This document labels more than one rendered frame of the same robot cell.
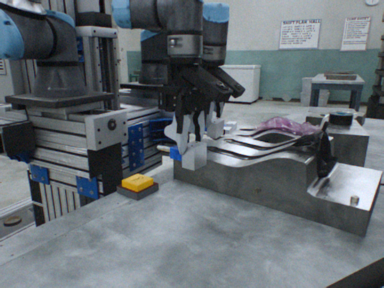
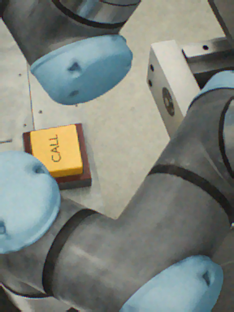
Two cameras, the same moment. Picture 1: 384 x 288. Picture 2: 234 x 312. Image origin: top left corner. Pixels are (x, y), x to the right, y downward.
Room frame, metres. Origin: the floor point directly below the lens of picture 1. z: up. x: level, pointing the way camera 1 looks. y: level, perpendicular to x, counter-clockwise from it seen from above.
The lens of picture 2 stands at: (1.12, -0.22, 1.85)
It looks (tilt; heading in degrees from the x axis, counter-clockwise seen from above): 63 degrees down; 128
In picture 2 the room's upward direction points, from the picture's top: 6 degrees clockwise
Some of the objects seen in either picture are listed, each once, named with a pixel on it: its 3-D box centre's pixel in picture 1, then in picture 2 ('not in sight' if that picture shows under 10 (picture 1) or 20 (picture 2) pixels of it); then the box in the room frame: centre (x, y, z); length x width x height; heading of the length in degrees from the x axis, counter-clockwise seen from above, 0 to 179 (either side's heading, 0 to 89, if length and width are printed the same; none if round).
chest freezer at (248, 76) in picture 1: (228, 83); not in sight; (8.00, -0.98, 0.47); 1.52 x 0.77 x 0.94; 65
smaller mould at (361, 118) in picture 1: (345, 118); not in sight; (1.58, -0.83, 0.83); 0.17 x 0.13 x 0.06; 54
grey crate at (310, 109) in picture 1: (330, 117); not in sight; (4.15, -1.96, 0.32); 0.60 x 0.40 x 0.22; 69
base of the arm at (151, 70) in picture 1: (155, 71); not in sight; (1.36, 0.16, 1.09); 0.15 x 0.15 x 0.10
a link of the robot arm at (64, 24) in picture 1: (52, 36); not in sight; (0.92, 0.40, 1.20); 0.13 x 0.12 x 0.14; 163
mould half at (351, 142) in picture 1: (286, 135); not in sight; (1.12, -0.37, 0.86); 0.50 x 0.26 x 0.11; 71
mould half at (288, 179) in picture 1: (271, 162); not in sight; (0.78, -0.23, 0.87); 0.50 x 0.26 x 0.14; 54
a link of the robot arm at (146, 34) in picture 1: (155, 43); not in sight; (1.36, 0.15, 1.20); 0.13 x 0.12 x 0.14; 102
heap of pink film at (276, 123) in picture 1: (286, 125); not in sight; (1.11, -0.36, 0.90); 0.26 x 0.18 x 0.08; 71
